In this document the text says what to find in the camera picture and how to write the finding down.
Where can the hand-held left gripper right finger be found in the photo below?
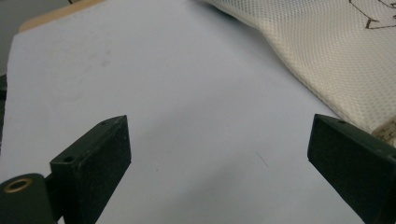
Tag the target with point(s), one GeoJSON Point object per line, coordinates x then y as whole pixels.
{"type": "Point", "coordinates": [355, 161]}

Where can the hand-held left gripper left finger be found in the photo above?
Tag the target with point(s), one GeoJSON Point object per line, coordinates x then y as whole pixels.
{"type": "Point", "coordinates": [93, 165]}

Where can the cream mesh bag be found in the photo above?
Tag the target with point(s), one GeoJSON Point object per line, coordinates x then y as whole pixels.
{"type": "Point", "coordinates": [327, 46]}

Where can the dark green stand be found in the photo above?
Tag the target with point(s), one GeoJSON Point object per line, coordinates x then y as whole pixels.
{"type": "Point", "coordinates": [2, 93]}

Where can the white table mat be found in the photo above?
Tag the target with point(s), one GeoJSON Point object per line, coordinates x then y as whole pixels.
{"type": "Point", "coordinates": [186, 93]}

